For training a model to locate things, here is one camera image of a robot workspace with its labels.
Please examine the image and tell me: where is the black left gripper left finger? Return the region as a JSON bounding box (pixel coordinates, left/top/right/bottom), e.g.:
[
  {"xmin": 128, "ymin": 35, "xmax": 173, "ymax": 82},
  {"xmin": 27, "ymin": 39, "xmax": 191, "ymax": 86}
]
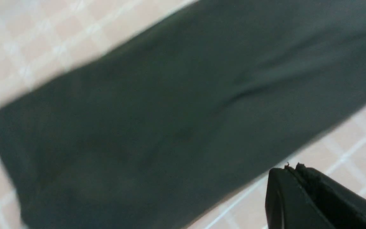
[{"xmin": 265, "ymin": 168, "xmax": 335, "ymax": 229}]

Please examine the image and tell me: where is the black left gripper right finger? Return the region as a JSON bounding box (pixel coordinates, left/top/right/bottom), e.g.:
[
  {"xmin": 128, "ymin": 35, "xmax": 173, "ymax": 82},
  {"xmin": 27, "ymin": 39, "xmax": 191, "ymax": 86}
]
[{"xmin": 286, "ymin": 163, "xmax": 366, "ymax": 229}]

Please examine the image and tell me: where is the dark gray long-sleeve shirt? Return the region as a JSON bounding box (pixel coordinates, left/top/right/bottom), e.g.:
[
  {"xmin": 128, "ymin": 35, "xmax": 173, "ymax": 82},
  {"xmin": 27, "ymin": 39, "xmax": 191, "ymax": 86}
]
[{"xmin": 0, "ymin": 0, "xmax": 366, "ymax": 229}]

